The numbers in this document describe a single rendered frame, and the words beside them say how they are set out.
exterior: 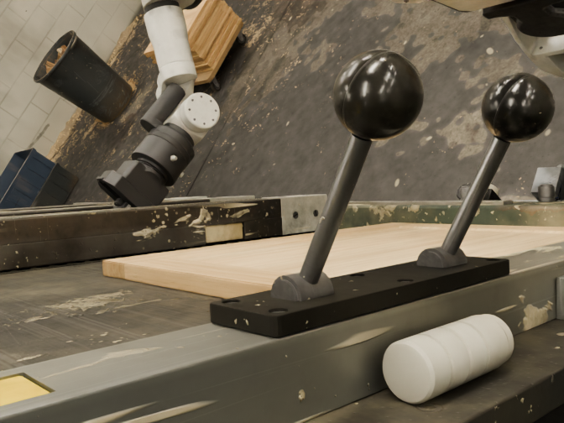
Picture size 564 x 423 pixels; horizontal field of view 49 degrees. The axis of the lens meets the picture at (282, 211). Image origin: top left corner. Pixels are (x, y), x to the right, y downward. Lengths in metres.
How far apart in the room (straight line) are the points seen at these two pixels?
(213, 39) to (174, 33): 2.96
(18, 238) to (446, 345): 0.70
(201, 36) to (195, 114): 3.00
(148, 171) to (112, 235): 0.15
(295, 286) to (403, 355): 0.06
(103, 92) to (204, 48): 1.40
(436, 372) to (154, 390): 0.13
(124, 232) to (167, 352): 0.72
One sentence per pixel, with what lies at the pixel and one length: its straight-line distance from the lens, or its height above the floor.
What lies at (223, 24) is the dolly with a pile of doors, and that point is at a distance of 4.21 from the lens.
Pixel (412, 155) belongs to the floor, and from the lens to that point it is 2.58.
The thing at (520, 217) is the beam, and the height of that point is 0.90.
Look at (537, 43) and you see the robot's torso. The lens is 1.32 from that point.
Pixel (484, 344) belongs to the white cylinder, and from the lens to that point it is 0.33.
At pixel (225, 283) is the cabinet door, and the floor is 1.36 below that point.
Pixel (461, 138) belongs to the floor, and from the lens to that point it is 2.50.
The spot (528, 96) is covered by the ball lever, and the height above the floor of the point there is 1.44.
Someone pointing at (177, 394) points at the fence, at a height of 1.54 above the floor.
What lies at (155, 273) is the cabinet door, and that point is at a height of 1.36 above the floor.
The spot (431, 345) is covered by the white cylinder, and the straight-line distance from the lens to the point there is 0.30.
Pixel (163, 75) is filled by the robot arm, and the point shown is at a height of 1.30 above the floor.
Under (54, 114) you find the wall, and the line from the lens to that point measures 6.25.
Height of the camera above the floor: 1.68
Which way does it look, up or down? 35 degrees down
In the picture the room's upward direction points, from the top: 52 degrees counter-clockwise
